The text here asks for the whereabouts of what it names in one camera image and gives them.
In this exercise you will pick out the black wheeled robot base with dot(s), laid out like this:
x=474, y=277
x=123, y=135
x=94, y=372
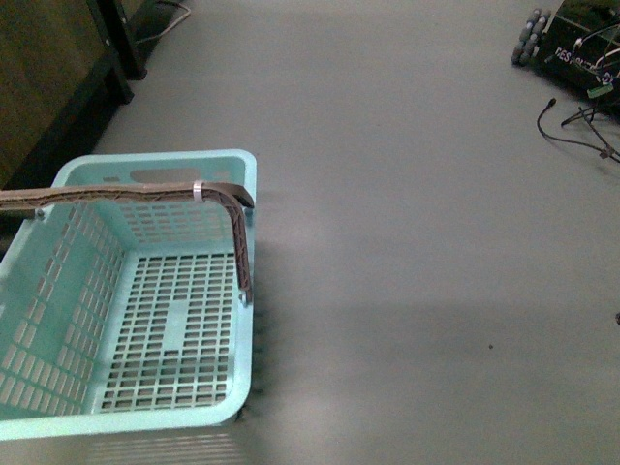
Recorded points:
x=579, y=44

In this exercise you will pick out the brown plastic basket handle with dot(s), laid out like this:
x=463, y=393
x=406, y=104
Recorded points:
x=232, y=197

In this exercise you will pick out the black shelf frame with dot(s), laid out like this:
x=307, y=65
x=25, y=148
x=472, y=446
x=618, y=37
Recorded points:
x=54, y=56

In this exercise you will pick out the white zip tie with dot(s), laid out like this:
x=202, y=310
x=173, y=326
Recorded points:
x=197, y=191

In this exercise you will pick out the light blue plastic basket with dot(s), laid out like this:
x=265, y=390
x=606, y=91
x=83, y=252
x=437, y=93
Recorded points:
x=126, y=316

